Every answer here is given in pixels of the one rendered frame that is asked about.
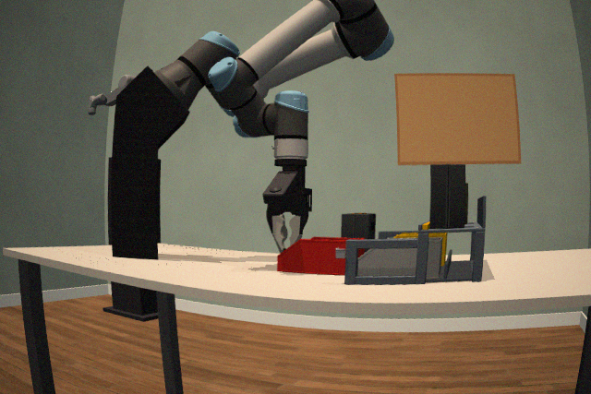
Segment yellow open bin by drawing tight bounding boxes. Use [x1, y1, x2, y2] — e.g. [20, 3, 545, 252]
[393, 233, 447, 266]

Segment red bin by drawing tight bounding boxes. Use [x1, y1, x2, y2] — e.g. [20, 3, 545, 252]
[279, 237, 366, 275]

